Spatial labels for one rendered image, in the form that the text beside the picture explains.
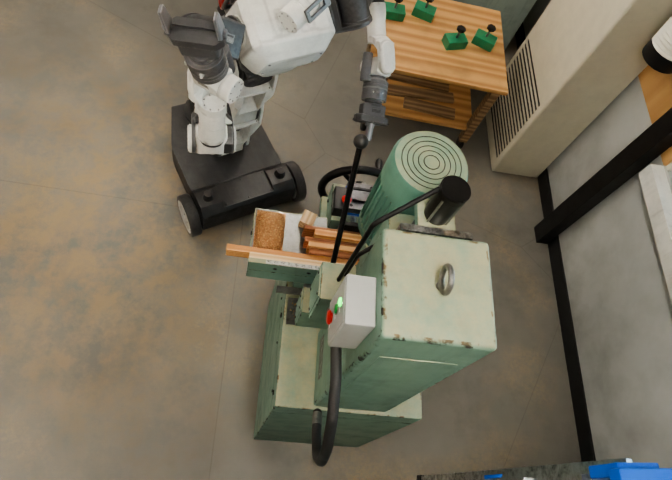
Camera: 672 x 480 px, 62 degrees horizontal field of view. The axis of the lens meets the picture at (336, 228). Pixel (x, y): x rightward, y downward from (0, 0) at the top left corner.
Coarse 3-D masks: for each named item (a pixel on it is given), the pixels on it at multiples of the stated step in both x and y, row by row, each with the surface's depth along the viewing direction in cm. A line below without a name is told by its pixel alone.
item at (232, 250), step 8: (232, 248) 162; (240, 248) 163; (248, 248) 163; (256, 248) 164; (240, 256) 165; (248, 256) 165; (288, 256) 165; (296, 256) 165; (304, 256) 166; (312, 256) 166; (320, 256) 167
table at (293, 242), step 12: (324, 204) 183; (288, 216) 175; (300, 216) 176; (324, 216) 181; (252, 228) 171; (288, 228) 173; (300, 228) 174; (252, 240) 169; (288, 240) 171; (300, 240) 172; (300, 252) 170; (252, 276) 169; (264, 276) 169; (276, 276) 168; (288, 276) 168; (300, 276) 167
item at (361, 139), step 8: (360, 136) 126; (360, 144) 126; (360, 152) 128; (352, 168) 130; (352, 176) 130; (352, 184) 131; (344, 200) 134; (344, 208) 134; (344, 216) 135; (344, 224) 136; (336, 240) 138; (336, 248) 139; (336, 256) 140
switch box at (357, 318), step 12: (348, 276) 106; (360, 276) 107; (348, 288) 105; (360, 288) 105; (372, 288) 106; (336, 300) 112; (348, 300) 104; (360, 300) 104; (372, 300) 105; (348, 312) 103; (360, 312) 103; (372, 312) 104; (336, 324) 108; (348, 324) 102; (360, 324) 102; (372, 324) 103; (336, 336) 109; (348, 336) 108; (360, 336) 108
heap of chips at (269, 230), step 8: (264, 216) 170; (272, 216) 170; (280, 216) 172; (256, 224) 171; (264, 224) 168; (272, 224) 169; (280, 224) 170; (256, 232) 169; (264, 232) 167; (272, 232) 167; (280, 232) 169; (256, 240) 167; (264, 240) 167; (272, 240) 167; (280, 240) 169; (264, 248) 167; (272, 248) 168; (280, 248) 169
